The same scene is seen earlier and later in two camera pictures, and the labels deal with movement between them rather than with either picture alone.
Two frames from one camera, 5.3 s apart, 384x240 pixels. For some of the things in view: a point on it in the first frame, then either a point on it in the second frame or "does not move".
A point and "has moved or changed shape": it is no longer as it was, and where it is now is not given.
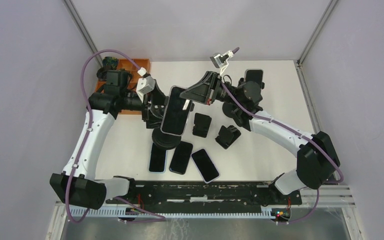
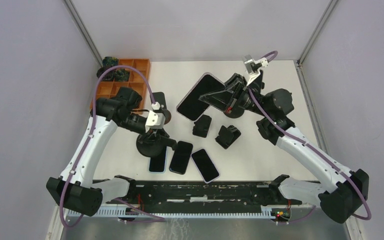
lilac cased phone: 205,165 does not move
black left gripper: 150,115 → 157,135
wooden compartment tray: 124,64 does not move
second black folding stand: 227,135 does not move
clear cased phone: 177,112 has moved or changed shape
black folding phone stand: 202,122 does not move
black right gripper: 211,81 → 222,99
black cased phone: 181,158 does not move
